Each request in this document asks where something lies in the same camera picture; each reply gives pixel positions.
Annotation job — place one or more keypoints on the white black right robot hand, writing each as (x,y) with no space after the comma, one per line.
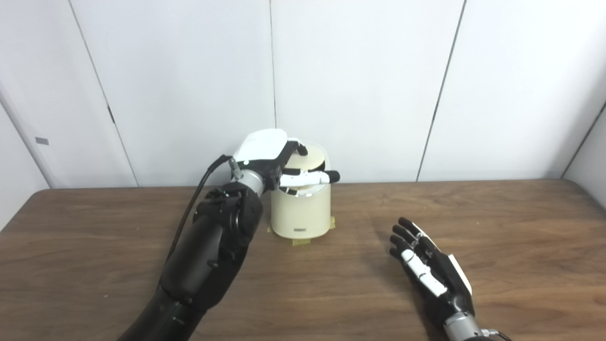
(445,279)

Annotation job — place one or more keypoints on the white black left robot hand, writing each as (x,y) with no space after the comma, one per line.
(260,147)

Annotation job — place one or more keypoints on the cream round bin lid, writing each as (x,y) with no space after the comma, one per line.
(312,158)

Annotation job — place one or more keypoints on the cream-colored round bin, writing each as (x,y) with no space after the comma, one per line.
(300,213)

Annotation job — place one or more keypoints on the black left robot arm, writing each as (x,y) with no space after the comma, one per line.
(208,255)

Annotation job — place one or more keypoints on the black wall panel hinge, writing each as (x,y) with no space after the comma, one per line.
(111,114)

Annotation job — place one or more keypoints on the grey wall tag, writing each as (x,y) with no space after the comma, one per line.
(42,140)

